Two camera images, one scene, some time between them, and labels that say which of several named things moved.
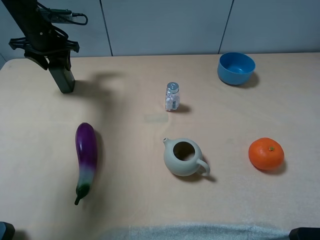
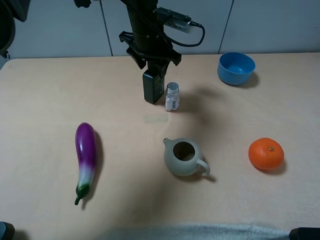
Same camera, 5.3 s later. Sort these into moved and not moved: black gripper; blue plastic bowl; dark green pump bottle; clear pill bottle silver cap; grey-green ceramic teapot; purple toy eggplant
Moved: black gripper; dark green pump bottle
Not moved: grey-green ceramic teapot; purple toy eggplant; clear pill bottle silver cap; blue plastic bowl
